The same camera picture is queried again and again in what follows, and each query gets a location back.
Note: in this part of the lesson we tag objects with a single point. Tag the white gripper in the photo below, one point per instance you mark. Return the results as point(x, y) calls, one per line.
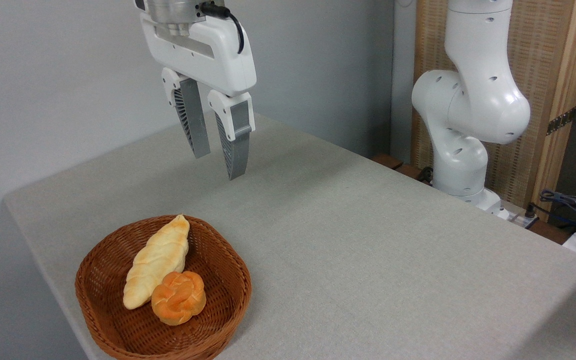
point(208, 55)

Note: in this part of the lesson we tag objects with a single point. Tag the long braided bread loaf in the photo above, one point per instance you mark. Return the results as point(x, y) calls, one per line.
point(158, 257)

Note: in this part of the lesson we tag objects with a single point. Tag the black plug at robot base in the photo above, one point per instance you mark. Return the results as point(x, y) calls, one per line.
point(531, 211)

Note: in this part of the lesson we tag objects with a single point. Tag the brown wicker basket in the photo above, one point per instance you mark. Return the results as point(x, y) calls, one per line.
point(218, 300)

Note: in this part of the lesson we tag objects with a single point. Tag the round orange knot bun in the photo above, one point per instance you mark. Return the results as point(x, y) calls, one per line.
point(179, 298)

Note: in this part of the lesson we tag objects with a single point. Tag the dark metal screen hinge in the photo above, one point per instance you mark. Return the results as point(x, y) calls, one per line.
point(561, 120)

